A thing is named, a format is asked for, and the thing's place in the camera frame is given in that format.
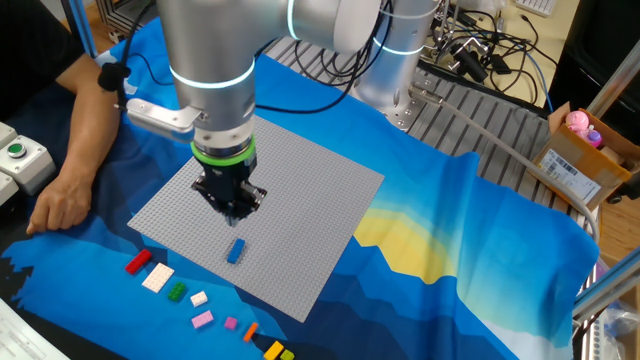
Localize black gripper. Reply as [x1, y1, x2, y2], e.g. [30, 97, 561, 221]
[190, 157, 268, 228]

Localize blue Lego brick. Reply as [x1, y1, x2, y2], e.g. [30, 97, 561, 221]
[226, 237, 247, 265]

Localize grey Lego baseplate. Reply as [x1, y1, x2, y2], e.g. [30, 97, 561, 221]
[126, 115, 386, 324]

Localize large white Lego plate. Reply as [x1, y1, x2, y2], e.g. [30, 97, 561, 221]
[141, 262, 176, 294]

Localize red Lego brick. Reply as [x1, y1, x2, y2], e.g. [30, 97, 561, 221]
[124, 248, 153, 276]

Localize person's left forearm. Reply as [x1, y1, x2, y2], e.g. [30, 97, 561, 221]
[54, 52, 124, 179]

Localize light pink Lego brick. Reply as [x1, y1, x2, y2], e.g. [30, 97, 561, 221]
[190, 309, 215, 330]

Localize person's left hand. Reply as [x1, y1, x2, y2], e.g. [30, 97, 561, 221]
[25, 167, 95, 236]

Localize grey box with green button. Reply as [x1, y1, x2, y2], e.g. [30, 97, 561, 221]
[0, 133, 59, 197]

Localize blue mountain print tablecloth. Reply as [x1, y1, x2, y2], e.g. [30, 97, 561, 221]
[0, 10, 600, 360]

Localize person in black shirt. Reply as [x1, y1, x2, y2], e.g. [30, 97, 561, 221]
[0, 0, 86, 121]

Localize printed white paper sheet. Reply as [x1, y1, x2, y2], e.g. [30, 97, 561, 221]
[0, 298, 71, 360]

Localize pink pig toy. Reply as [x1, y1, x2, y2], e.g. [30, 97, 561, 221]
[564, 109, 591, 134]

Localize white keyboard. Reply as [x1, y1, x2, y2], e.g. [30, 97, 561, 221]
[514, 0, 558, 18]

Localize pink purple toy bottle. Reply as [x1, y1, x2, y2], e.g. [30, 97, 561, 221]
[583, 126, 604, 149]

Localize cardboard box with label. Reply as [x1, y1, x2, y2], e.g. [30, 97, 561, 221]
[525, 101, 640, 212]

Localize black cabinet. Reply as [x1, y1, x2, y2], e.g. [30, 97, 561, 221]
[547, 0, 640, 146]

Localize clear plastic bag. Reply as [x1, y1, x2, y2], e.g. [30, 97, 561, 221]
[602, 304, 640, 351]

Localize green adapter ring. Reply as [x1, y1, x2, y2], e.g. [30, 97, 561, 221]
[189, 133, 258, 168]

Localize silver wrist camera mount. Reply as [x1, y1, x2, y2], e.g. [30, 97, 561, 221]
[124, 97, 204, 145]

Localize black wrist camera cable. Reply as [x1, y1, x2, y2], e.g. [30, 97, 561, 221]
[97, 0, 364, 115]

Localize black aluminium frame rail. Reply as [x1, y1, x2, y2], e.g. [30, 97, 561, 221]
[94, 0, 161, 37]

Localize aluminium frame bar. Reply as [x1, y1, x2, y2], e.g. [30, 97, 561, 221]
[572, 247, 640, 322]

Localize black clamp mount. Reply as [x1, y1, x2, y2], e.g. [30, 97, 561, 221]
[606, 169, 640, 205]

